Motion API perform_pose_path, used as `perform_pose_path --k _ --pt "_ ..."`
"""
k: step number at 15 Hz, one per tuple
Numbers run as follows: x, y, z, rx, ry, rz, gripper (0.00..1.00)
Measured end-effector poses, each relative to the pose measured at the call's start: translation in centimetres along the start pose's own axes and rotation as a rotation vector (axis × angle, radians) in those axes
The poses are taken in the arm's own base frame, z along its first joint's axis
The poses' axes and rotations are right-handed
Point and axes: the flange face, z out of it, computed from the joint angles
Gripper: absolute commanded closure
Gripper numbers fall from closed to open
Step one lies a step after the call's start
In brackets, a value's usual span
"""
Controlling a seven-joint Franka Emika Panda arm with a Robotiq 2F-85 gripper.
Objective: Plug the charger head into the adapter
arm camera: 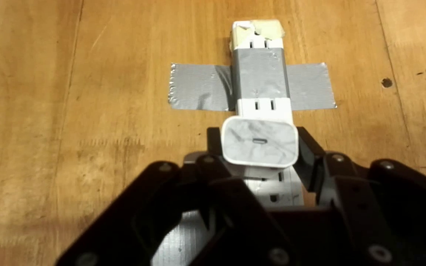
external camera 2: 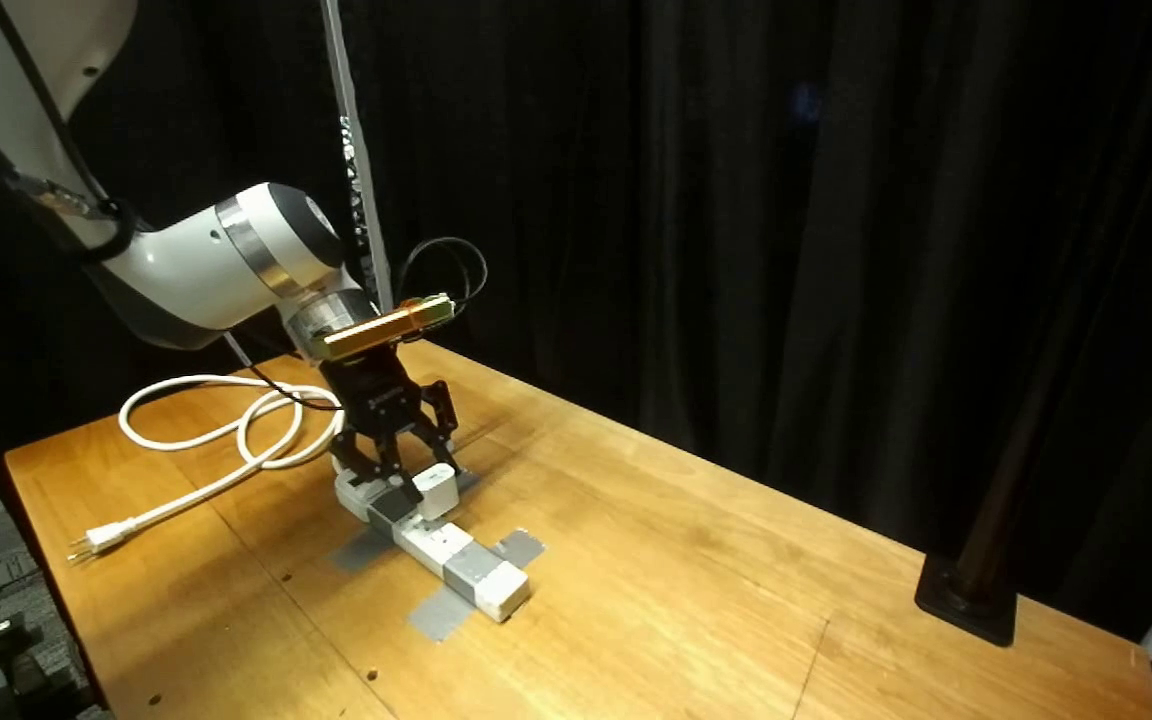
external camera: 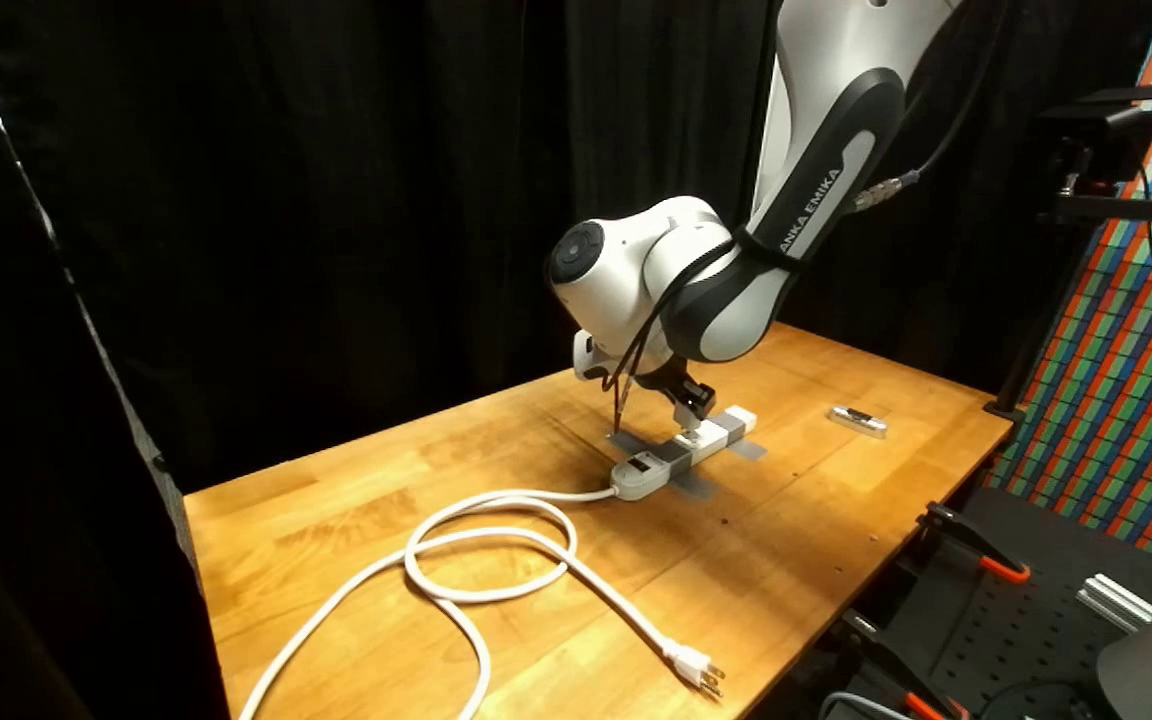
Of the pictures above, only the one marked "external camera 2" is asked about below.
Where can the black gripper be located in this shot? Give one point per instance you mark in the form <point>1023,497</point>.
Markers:
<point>382,395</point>

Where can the white charger head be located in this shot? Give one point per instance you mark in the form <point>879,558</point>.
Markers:
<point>435,488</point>

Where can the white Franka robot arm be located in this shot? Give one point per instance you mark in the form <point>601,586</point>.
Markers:
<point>191,267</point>

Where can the black curtain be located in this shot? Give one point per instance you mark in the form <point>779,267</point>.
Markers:
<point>737,203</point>

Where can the black pole with base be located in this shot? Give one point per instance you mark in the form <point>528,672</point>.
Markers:
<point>967,600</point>

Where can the grey duct tape strip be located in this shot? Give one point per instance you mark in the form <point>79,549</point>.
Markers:
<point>396,505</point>

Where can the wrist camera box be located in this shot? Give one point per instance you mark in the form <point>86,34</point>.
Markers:
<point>388,324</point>

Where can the light grey frame pole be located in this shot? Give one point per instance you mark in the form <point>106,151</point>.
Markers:
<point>360,162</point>

